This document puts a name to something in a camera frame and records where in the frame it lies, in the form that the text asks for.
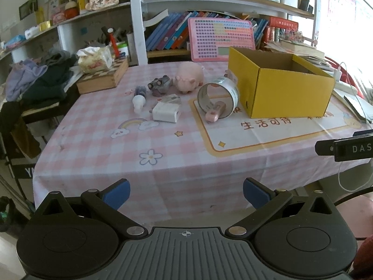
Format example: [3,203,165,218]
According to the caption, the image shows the dark red cloth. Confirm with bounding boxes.
[350,233,373,279]

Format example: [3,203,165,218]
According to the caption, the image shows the green labelled jar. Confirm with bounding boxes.
[115,42,130,57]

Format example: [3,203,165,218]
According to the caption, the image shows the grey toy car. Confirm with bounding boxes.
[148,76,173,97]

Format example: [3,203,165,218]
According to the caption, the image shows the clear tape roll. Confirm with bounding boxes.
[197,76,240,119]

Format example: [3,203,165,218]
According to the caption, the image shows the pink plush pig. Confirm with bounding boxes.
[174,62,204,94]

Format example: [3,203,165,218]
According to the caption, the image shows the white power strip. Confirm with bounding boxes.
[335,62,357,94]

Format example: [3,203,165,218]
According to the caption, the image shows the wall poster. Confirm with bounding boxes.
[328,0,357,21]

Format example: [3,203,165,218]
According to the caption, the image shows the red books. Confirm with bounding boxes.
[262,16,299,44]

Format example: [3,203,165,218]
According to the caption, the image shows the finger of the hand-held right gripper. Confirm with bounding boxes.
[316,131,373,162]

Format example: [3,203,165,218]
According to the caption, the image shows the yellow cardboard box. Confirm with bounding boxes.
[228,47,336,119]

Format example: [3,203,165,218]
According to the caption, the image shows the pink toy keyboard tablet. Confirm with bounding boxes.
[187,17,256,62]

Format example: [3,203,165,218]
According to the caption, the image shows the dark tube with white cap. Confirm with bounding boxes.
[132,85,148,113]

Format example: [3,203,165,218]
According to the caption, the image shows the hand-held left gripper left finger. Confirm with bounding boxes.
[35,178,149,238]

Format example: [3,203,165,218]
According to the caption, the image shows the floral tissue pack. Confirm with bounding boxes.
[76,47,114,74]

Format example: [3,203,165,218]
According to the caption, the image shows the purple cloth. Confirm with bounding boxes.
[5,59,48,101]

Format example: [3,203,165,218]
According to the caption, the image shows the wooden chessboard box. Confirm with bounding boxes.
[76,58,129,94]

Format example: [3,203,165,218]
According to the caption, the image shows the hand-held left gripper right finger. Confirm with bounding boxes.
[226,177,338,238]

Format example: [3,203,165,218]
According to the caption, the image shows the colourful paper flowers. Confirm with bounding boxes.
[278,31,305,43]

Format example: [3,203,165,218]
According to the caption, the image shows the row of blue books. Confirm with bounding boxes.
[145,11,269,51]

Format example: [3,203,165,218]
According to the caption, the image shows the pink plastic case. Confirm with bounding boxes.
[205,101,225,122]

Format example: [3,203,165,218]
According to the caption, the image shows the white charger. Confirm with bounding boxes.
[150,101,180,122]

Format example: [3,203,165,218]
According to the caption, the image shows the white bookshelf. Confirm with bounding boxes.
[0,0,318,67]

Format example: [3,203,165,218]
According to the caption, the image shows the pile of dark clothes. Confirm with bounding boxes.
[22,49,80,105]

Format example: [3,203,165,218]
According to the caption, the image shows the stack of books and papers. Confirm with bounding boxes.
[264,39,335,73]

